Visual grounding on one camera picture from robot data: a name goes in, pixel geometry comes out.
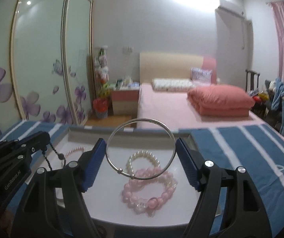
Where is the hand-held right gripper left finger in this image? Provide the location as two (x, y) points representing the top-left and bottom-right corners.
(15, 137), (107, 238)

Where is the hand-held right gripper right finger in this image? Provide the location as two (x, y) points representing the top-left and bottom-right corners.
(175, 137), (284, 238)

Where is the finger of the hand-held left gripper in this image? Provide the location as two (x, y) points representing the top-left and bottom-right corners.
(0, 131), (51, 155)
(0, 147), (34, 175)

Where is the thin pink pearl bracelet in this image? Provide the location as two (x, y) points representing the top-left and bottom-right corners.
(62, 147), (86, 165)

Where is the dark beaded bracelet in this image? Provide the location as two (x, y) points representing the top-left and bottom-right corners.
(43, 141), (66, 161)

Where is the thin silver bangle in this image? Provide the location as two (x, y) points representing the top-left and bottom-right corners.
(106, 118), (176, 180)

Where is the grey cardboard tray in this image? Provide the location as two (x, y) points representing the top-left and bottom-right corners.
(26, 125), (218, 228)

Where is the pink bead bracelet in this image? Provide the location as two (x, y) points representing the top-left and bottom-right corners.
(121, 167), (178, 210)

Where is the white pearl bracelet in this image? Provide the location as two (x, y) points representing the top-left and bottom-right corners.
(126, 150), (162, 176)

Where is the red basket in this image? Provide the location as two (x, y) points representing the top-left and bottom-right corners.
(93, 98), (108, 118)

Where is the blue striped tablecloth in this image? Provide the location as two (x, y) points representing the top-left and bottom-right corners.
(0, 120), (284, 238)

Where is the bed with pink sheet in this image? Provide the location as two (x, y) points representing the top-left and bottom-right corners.
(137, 83), (269, 131)

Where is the pink nightstand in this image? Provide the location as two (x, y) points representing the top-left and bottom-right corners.
(111, 83), (140, 116)

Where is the folded pink quilt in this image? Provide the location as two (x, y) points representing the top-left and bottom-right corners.
(187, 84), (256, 117)

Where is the white patterned pillow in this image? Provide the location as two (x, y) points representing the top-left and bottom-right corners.
(152, 78), (197, 91)

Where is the floral sliding door wardrobe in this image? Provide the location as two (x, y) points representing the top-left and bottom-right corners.
(0, 0), (94, 142)

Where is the lilac pillow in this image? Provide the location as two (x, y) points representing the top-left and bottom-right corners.
(191, 67), (213, 83)

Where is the plush toy tower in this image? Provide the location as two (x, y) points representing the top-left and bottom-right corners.
(93, 46), (111, 98)

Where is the beige and pink headboard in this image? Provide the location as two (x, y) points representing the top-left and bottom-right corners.
(139, 52), (217, 85)

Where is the dark wooden chair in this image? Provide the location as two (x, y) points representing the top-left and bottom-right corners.
(245, 69), (271, 119)

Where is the air conditioner pipe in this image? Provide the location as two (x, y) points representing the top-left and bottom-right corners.
(241, 18), (247, 50)

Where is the white air conditioner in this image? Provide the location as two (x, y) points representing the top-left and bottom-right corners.
(218, 0), (246, 19)

